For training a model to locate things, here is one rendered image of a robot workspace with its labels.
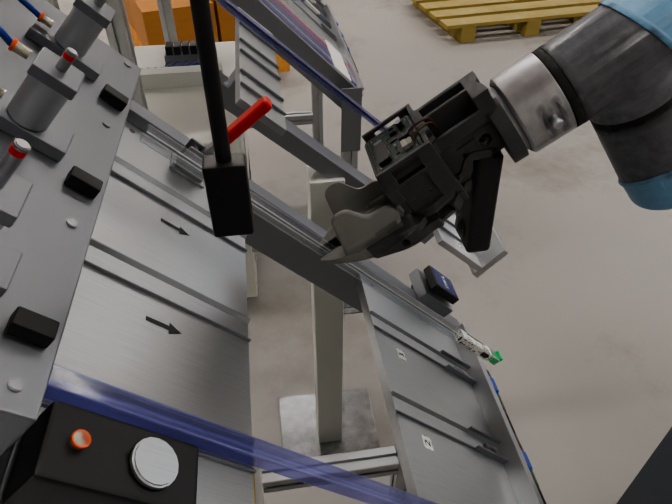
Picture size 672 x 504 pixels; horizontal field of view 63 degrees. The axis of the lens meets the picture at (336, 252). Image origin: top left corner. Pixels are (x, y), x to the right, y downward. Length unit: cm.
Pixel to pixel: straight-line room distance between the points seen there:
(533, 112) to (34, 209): 36
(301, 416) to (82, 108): 125
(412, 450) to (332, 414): 87
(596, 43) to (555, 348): 141
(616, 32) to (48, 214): 41
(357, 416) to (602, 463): 63
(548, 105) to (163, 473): 38
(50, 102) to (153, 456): 19
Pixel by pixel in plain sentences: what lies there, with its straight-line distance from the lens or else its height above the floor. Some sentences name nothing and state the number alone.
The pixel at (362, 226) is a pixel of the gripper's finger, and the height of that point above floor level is 101.
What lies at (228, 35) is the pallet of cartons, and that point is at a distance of 327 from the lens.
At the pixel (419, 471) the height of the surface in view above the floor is 84.
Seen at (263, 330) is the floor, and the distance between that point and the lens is 177.
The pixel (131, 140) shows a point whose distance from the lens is 54.
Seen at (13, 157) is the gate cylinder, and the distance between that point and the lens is 24.
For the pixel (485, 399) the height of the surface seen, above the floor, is 73.
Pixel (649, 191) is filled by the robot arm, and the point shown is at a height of 104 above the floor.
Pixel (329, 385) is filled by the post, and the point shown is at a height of 26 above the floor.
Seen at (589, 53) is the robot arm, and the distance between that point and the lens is 49.
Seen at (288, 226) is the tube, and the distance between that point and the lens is 52.
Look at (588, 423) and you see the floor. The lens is 170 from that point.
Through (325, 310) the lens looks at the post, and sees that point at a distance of 111.
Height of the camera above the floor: 132
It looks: 41 degrees down
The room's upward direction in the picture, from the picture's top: straight up
